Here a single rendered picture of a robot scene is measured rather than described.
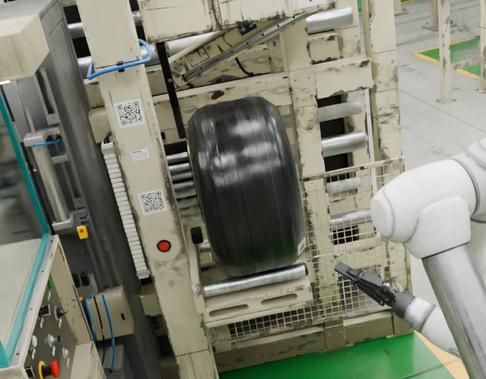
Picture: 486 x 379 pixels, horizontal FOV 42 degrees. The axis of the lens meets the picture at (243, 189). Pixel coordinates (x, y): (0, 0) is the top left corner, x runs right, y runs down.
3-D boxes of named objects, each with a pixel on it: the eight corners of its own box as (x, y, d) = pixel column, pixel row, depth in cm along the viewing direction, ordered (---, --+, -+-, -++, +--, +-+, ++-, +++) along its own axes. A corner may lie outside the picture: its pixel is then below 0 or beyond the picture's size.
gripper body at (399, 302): (405, 312, 174) (375, 295, 177) (401, 324, 181) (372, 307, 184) (417, 292, 177) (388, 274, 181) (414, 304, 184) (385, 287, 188)
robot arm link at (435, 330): (414, 342, 178) (435, 310, 185) (467, 374, 172) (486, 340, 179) (424, 322, 170) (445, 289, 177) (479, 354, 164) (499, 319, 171)
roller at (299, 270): (199, 286, 202) (199, 282, 207) (202, 300, 203) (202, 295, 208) (307, 264, 204) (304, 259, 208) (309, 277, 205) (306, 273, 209)
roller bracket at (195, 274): (197, 316, 202) (191, 290, 197) (191, 252, 237) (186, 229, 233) (208, 313, 202) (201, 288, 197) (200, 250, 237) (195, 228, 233)
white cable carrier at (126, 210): (138, 279, 208) (100, 145, 187) (139, 271, 212) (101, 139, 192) (152, 276, 208) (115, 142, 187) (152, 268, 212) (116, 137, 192)
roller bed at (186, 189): (155, 234, 244) (137, 163, 231) (155, 216, 258) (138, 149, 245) (205, 223, 245) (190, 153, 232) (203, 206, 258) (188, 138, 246)
